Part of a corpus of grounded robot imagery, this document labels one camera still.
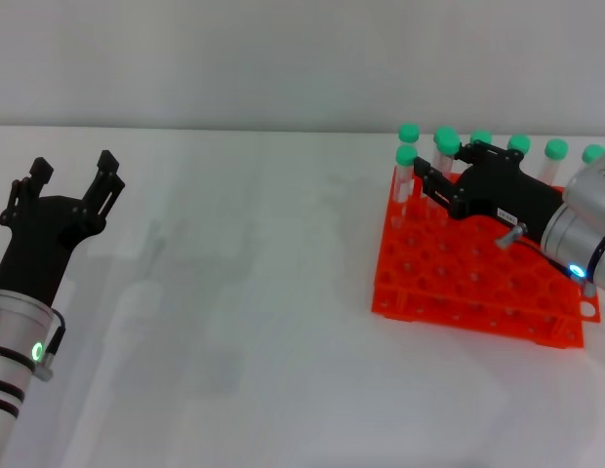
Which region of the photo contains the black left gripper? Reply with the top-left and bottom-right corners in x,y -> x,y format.
0,149 -> 126,309

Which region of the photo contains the orange test tube rack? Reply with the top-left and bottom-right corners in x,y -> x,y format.
369,163 -> 602,350

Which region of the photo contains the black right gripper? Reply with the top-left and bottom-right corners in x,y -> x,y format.
412,137 -> 566,244

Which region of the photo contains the grey left wrist cable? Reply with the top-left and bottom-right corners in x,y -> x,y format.
36,310 -> 68,384

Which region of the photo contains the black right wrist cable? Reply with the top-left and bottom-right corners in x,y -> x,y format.
494,221 -> 597,299

